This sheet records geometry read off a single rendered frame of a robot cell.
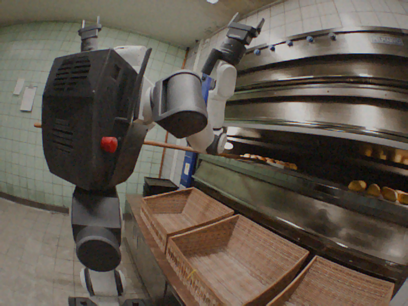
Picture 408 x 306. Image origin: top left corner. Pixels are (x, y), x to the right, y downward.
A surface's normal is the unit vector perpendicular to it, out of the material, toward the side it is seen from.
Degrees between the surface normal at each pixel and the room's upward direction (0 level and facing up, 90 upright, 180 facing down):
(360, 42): 92
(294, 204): 70
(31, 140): 90
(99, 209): 45
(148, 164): 90
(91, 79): 90
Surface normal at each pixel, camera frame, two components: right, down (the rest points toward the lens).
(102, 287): 0.56, -0.20
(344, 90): -0.83, -0.14
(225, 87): 0.42, 0.53
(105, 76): 0.98, 0.20
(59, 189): 0.53, 0.15
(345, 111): -0.71, -0.47
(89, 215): 0.51, -0.59
